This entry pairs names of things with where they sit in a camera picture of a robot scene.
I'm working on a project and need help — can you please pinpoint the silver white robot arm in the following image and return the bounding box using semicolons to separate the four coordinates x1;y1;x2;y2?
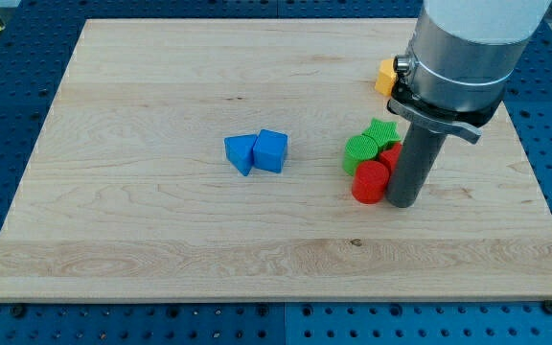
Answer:
387;0;550;145

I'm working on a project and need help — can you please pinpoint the green star block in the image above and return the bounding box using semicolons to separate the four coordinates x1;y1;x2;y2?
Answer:
362;118;401;151

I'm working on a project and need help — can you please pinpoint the yellow hexagon block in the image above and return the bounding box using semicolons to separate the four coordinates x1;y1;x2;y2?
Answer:
375;58;397;97

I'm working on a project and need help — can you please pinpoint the blue cube block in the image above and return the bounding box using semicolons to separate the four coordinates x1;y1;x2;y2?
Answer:
253;129;288;173

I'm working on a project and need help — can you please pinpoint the blue triangle block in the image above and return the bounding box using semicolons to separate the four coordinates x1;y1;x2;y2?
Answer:
223;134;258;176

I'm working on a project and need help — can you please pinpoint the green cylinder block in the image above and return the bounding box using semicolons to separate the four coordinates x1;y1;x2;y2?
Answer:
342;134;379;175

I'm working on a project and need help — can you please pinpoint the red cylinder block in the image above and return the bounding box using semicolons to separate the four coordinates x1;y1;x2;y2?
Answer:
352;160;390;204

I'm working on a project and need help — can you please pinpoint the light wooden board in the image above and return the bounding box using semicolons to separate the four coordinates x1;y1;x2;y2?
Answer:
0;19;552;303

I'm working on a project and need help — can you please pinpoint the red block behind pusher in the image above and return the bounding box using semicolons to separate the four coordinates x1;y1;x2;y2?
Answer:
379;142;403;174

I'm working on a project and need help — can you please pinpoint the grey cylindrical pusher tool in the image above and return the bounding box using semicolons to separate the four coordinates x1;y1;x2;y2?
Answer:
386;124;447;208

